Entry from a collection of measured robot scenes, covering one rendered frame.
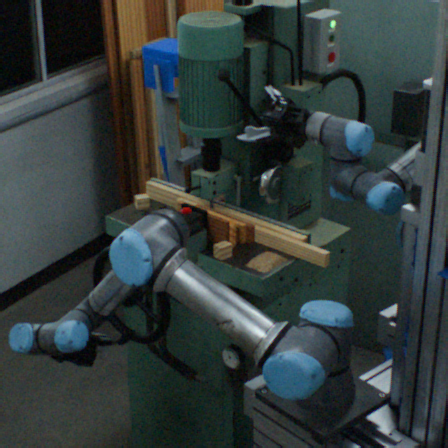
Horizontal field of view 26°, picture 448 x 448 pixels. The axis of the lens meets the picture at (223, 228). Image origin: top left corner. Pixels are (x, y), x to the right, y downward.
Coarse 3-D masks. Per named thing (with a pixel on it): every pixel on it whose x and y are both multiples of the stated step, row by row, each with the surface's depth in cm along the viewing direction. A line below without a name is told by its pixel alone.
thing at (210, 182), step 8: (224, 160) 287; (200, 168) 282; (224, 168) 282; (232, 168) 283; (240, 168) 285; (192, 176) 280; (200, 176) 278; (208, 176) 277; (216, 176) 278; (224, 176) 281; (232, 176) 283; (192, 184) 281; (200, 184) 278; (208, 184) 277; (216, 184) 279; (224, 184) 282; (232, 184) 285; (192, 192) 282; (200, 192) 280; (208, 192) 278; (216, 192) 280; (224, 192) 283
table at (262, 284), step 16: (128, 208) 298; (112, 224) 292; (128, 224) 288; (208, 256) 270; (240, 256) 270; (256, 256) 270; (288, 256) 270; (208, 272) 272; (224, 272) 268; (240, 272) 263; (256, 272) 262; (272, 272) 262; (288, 272) 267; (304, 272) 274; (240, 288) 266; (256, 288) 261; (272, 288) 263
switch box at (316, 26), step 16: (320, 16) 273; (336, 16) 276; (304, 32) 277; (320, 32) 273; (336, 32) 279; (304, 48) 278; (320, 48) 275; (336, 48) 281; (304, 64) 280; (320, 64) 277; (336, 64) 283
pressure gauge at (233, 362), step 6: (228, 348) 267; (234, 348) 267; (240, 348) 268; (222, 354) 270; (228, 354) 269; (234, 354) 267; (240, 354) 267; (228, 360) 269; (234, 360) 268; (240, 360) 267; (234, 366) 269
